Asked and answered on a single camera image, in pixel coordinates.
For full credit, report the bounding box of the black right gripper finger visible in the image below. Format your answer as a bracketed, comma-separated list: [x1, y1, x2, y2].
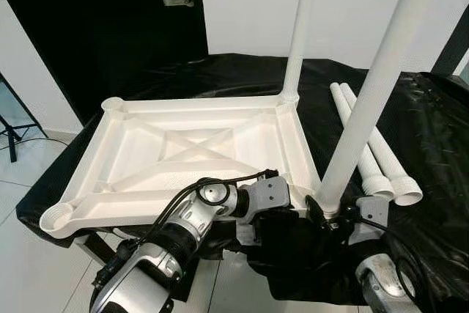
[304, 194, 328, 227]

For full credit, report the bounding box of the black plastic cover sheet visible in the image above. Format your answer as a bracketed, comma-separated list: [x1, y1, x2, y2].
[16, 53, 469, 303]

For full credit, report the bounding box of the black door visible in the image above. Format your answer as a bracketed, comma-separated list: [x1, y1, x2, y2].
[0, 0, 208, 112]

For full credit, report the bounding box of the black tripod stand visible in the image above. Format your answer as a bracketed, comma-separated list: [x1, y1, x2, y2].
[0, 71, 37, 163]

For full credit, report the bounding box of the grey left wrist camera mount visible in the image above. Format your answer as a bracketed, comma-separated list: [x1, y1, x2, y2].
[238, 174, 290, 224]

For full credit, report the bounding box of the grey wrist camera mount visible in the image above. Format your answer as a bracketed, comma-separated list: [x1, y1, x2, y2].
[350, 196, 385, 246]
[238, 174, 290, 224]

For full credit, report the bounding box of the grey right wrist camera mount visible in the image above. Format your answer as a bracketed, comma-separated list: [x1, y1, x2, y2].
[350, 196, 385, 246]

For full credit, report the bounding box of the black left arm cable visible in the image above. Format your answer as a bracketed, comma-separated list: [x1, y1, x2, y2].
[99, 169, 279, 284]

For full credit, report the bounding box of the black wall pillar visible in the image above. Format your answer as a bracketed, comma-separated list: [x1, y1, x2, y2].
[431, 5, 469, 76]

